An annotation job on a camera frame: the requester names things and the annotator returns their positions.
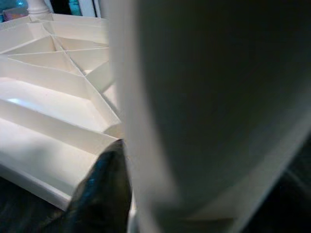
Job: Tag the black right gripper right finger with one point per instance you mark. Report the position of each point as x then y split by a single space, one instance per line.
291 206

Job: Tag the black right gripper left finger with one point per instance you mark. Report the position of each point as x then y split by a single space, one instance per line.
104 194

